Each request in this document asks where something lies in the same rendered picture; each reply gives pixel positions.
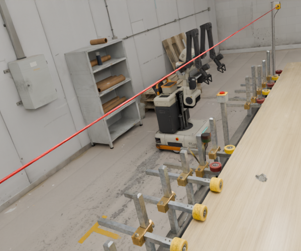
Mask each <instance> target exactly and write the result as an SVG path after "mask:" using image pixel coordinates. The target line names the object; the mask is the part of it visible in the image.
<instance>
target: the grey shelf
mask: <svg viewBox="0 0 301 251"><path fill-rule="evenodd" d="M96 52H99V53H100V56H101V57H102V56H105V55H110V56H111V59H110V60H108V61H105V62H103V63H102V65H96V66H93V67H91V63H90V61H92V60H94V59H96ZM64 55H65V58H66V62H67V65H68V68H69V71H70V75H71V78H72V81H73V84H74V88H75V91H76V94H77V98H78V101H79V104H80V107H81V111H82V114H83V117H84V121H85V124H86V126H87V125H89V124H91V123H92V122H94V121H95V120H97V119H99V118H100V117H102V116H103V115H105V114H107V113H108V112H107V113H105V114H104V112H103V108H102V104H104V103H106V102H108V101H109V100H111V99H113V98H115V97H117V96H119V97H120V98H122V97H126V101H127V100H129V99H130V98H132V97H134V96H135V95H136V94H135V90H134V85H133V81H132V77H131V72H130V68H129V63H128V59H127V54H126V50H125V45H124V41H123V38H121V39H113V40H108V41H107V43H104V44H96V45H89V46H86V47H83V48H80V49H77V50H74V51H71V52H67V53H64ZM121 74H122V75H123V76H125V80H124V81H122V82H120V83H118V84H116V85H114V86H112V87H110V88H108V89H106V90H104V91H102V92H100V93H99V92H98V89H97V85H96V83H97V82H99V81H101V80H103V79H105V78H107V77H109V76H115V75H116V76H119V75H121ZM126 101H124V102H126ZM124 102H122V103H124ZM122 103H121V104H122ZM121 104H119V105H121ZM119 105H118V106H119ZM116 107H117V106H116ZM116 107H115V108H116ZM113 109H114V108H113ZM113 109H112V110H113ZM110 111H111V110H110ZM110 111H109V112H110ZM139 121H140V126H142V122H141V117H140V112H139V108H138V103H137V99H136V98H135V99H133V100H131V101H129V102H128V103H126V104H125V105H123V106H122V107H120V108H118V109H117V110H115V111H114V112H112V113H111V114H109V115H107V116H106V117H104V118H103V119H101V120H100V121H98V122H96V123H95V124H93V125H92V126H90V127H89V128H87V130H88V134H89V137H90V140H91V143H92V146H95V144H93V142H95V143H103V144H109V146H110V149H113V145H112V142H113V141H114V140H115V139H116V138H117V137H119V136H120V135H122V134H123V133H125V132H126V131H127V130H129V129H130V128H131V127H132V126H134V125H135V124H136V123H138V122H139Z"/></svg>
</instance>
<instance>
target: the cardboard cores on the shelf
mask: <svg viewBox="0 0 301 251"><path fill-rule="evenodd" d="M110 59H111V56H110V55H105V56H102V57H101V61H102V63H103V62H105V61H108V60H110ZM90 63H91V67H93V66H96V65H98V61H97V59H94V60H92V61H90ZM124 80H125V76H123V75H122V74H121V75H119V76H116V75H115V76H109V77H107V78H105V79H103V80H101V81H99V82H97V83H96V85H97V89H98V92H99V93H100V92H102V91H104V90H106V89H108V88H110V87H112V86H114V85H116V84H118V83H120V82H122V81H124ZM124 101H126V97H122V98H120V97H119V96H117V97H115V98H113V99H111V100H109V101H108V102H106V103H104V104H102V108H103V112H104V114H105V113H107V112H109V111H110V110H112V109H113V108H115V107H116V106H118V105H119V104H121V103H122V102H124Z"/></svg>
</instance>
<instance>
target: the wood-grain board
mask: <svg viewBox="0 0 301 251"><path fill-rule="evenodd" d="M262 173H263V174H266V178H268V180H267V181H266V182H265V181H264V182H261V181H259V180H258V179H256V177H255V176H256V175H257V174H258V175H260V174H262ZM218 178H221V179H222V180H223V188H222V191H221V192H215V191H211V190H210V191H209V193H208V194H207V196H206V198H205V199H204V201H203V203H202V205H206V206H207V217H206V219H205V220H204V221H200V220H197V219H194V218H193V219H192V221H191V222H190V224H189V226H188V227H187V229H186V231H185V232H184V234H183V236H182V237H181V239H184V240H187V242H188V250H187V251H301V62H289V63H287V64H286V66H285V68H284V69H283V71H282V73H281V74H280V76H279V78H278V79H277V81H276V82H275V84H274V86H273V87H272V89H271V91H270V92H269V94H268V96H267V97H266V99H265V101H264V102H263V104H262V105H261V107H260V109H259V110H258V112H257V114H256V115H255V117H254V119H253V121H252V122H251V124H250V126H249V127H248V129H247V130H246V132H245V134H244V135H243V137H242V139H241V140H240V142H239V144H238V145H237V147H236V149H235V150H234V152H233V153H232V155H231V157H230V158H229V160H228V162H227V163H226V165H225V166H224V168H223V170H222V171H221V173H220V175H219V176H218Z"/></svg>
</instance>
